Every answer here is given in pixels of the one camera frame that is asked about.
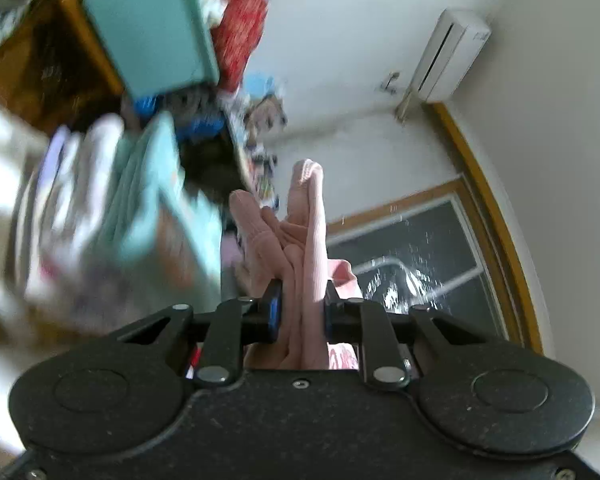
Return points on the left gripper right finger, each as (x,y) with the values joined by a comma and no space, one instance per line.
(366,325)

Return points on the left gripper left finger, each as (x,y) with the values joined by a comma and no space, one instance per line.
(224,334)

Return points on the pink sweatshirt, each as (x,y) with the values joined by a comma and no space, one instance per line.
(294,251)

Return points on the stack of folded clothes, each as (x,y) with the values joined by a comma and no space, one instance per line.
(99,229)

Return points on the red patterned fabric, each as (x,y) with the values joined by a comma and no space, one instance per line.
(236,37)

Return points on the teal storage box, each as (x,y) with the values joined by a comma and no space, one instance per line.
(155,46)

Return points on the dark window with wooden frame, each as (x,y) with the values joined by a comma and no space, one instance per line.
(410,218)

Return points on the white wall air conditioner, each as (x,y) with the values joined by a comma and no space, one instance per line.
(452,48)

